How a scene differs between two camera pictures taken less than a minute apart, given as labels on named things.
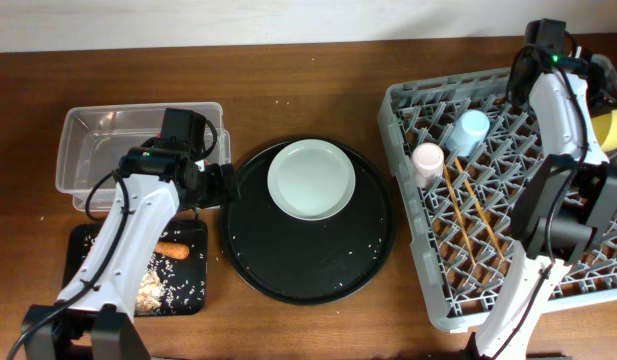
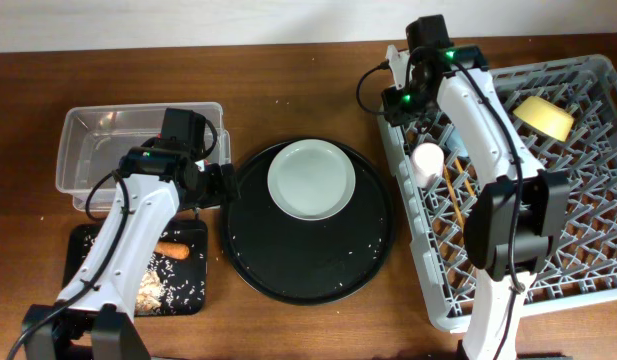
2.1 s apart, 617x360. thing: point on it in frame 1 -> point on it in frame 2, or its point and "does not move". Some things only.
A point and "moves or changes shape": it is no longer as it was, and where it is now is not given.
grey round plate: (311, 179) does not move
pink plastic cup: (428, 162) does not move
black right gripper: (594, 80) -> (397, 112)
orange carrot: (172, 250) does not move
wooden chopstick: (463, 229) does not move
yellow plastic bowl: (611, 129) moves or changes shape
